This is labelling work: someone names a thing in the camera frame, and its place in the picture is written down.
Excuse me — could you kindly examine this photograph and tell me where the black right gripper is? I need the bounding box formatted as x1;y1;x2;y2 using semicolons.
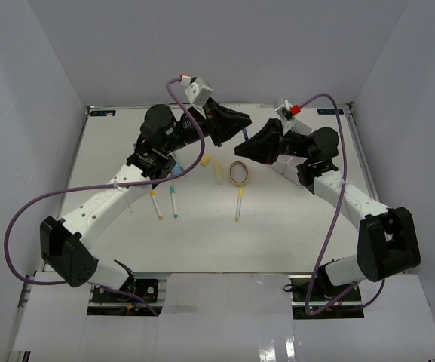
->
234;118;313;165

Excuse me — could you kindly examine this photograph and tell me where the blue pen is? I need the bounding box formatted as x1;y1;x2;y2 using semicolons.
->
242;128;249;142

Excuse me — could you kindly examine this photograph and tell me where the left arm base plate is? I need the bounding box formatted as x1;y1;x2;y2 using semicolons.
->
87;278;166;317

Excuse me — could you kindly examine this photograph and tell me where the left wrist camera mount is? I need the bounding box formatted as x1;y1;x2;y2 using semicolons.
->
179;74;213;108

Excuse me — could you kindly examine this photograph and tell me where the orange white pen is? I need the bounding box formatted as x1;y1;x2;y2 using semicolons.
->
150;189;164;220

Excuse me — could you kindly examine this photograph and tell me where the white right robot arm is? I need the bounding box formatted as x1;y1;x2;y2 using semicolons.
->
234;119;421;301

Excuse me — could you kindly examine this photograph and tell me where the teal tipped white pen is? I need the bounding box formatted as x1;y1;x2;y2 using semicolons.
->
170;185;178;219

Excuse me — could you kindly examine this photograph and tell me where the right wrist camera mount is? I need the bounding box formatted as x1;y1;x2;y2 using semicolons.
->
274;98;312;135

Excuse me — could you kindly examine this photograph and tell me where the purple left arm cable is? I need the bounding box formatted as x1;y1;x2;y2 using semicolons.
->
5;75;207;317

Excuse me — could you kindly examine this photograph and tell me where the yellow tipped white pen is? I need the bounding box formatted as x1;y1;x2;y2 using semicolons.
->
234;187;244;222

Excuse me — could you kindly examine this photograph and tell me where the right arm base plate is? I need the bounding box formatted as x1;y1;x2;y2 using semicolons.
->
283;275;364;321

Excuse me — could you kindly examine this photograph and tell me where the white divided organizer box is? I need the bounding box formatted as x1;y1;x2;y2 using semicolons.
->
270;155;306;189

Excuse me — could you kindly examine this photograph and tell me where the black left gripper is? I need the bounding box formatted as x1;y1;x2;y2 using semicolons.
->
167;101;253;155

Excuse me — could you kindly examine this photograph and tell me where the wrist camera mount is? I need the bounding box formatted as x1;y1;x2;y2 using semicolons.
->
274;98;312;135
179;74;213;108

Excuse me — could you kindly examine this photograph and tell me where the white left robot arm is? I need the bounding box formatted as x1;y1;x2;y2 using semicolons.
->
40;99;251;301

